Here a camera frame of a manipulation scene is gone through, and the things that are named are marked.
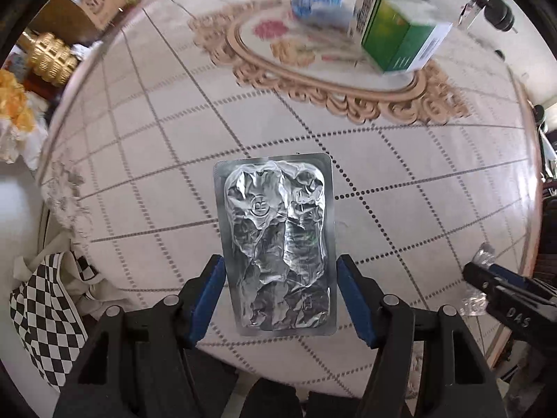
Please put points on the floral patterned table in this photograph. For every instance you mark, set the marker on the floral patterned table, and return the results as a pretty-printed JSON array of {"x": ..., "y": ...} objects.
[{"x": 152, "y": 161}]

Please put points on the blue plastic wrapper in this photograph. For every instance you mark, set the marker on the blue plastic wrapper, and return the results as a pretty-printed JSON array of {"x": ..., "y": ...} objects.
[{"x": 320, "y": 4}]

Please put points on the cardboard box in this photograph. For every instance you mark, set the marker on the cardboard box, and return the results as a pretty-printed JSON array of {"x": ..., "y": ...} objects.
[{"x": 91, "y": 0}]

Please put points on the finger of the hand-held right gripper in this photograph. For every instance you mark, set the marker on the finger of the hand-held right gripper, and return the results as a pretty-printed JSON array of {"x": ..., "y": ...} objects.
[
  {"x": 513, "y": 313},
  {"x": 531, "y": 286}
]

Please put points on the green medicine box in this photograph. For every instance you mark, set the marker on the green medicine box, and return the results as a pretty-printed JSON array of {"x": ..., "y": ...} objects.
[{"x": 391, "y": 35}]

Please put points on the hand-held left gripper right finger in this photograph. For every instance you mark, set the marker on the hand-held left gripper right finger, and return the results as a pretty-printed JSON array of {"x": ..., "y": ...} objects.
[{"x": 354, "y": 305}]

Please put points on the gold bottle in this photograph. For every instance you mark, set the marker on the gold bottle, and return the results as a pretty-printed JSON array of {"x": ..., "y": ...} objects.
[{"x": 50, "y": 56}]

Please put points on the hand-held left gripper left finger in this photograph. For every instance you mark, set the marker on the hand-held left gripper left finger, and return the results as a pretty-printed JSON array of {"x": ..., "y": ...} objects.
[{"x": 206, "y": 305}]

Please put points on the dark chair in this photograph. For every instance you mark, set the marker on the dark chair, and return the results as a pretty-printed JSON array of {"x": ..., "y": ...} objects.
[{"x": 547, "y": 252}]

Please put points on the silver foil blister pack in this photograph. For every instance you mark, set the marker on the silver foil blister pack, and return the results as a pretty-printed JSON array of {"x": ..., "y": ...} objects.
[{"x": 274, "y": 235}]

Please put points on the checkered tote bag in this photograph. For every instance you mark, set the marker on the checkered tote bag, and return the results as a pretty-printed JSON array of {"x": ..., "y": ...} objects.
[{"x": 48, "y": 322}]

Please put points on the barbell with black plates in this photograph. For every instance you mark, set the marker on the barbell with black plates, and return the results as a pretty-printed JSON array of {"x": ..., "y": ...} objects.
[{"x": 500, "y": 12}]

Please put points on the white weight rack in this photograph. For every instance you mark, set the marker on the white weight rack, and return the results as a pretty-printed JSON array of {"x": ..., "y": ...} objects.
[{"x": 475, "y": 1}]

